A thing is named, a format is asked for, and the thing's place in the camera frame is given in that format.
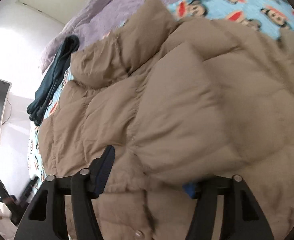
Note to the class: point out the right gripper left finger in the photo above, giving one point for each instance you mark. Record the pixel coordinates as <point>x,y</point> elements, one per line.
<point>46,215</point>

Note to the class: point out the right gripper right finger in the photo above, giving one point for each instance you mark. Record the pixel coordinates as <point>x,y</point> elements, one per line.
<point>243,218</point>

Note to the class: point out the tan puffer jacket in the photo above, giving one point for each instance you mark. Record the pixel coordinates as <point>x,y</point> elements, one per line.
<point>180,100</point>

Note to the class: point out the folded dark blue jeans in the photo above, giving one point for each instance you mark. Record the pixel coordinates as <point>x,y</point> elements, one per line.
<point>52,79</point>

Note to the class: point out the blue monkey print blanket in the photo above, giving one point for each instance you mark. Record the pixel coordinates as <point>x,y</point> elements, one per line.
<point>256,14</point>

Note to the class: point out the purple quilted duvet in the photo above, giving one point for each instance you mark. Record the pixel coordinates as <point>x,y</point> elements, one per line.
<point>94,20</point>

